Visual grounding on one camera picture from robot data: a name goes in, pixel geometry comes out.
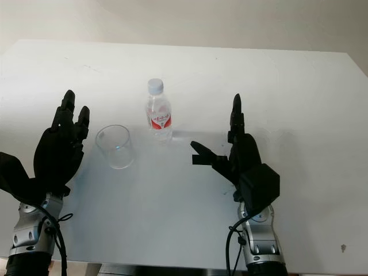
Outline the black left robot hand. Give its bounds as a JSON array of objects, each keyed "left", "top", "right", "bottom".
[{"left": 33, "top": 89, "right": 91, "bottom": 199}]

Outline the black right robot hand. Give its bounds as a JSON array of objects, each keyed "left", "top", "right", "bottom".
[{"left": 190, "top": 93, "right": 263, "bottom": 199}]

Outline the clear water bottle red label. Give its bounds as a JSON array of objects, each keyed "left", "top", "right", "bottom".
[{"left": 144, "top": 78, "right": 174, "bottom": 143}]

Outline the clear plastic cup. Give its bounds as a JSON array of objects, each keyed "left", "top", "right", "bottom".
[{"left": 95, "top": 124, "right": 136, "bottom": 170}]

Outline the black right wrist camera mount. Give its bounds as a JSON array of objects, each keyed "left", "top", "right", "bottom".
[{"left": 233, "top": 163, "right": 281, "bottom": 214}]

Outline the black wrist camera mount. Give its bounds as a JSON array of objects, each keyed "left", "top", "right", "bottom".
[
  {"left": 0, "top": 151, "right": 47, "bottom": 205},
  {"left": 233, "top": 163, "right": 281, "bottom": 214}
]

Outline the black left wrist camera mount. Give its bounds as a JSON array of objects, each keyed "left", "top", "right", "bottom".
[{"left": 0, "top": 151, "right": 47, "bottom": 205}]

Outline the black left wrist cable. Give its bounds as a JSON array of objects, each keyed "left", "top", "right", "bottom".
[{"left": 27, "top": 201, "right": 74, "bottom": 276}]

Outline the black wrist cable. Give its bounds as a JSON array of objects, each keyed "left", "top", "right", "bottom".
[
  {"left": 27, "top": 201, "right": 74, "bottom": 276},
  {"left": 225, "top": 211, "right": 261, "bottom": 276}
]

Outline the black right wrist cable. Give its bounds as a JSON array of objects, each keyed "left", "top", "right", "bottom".
[{"left": 225, "top": 211, "right": 261, "bottom": 276}]

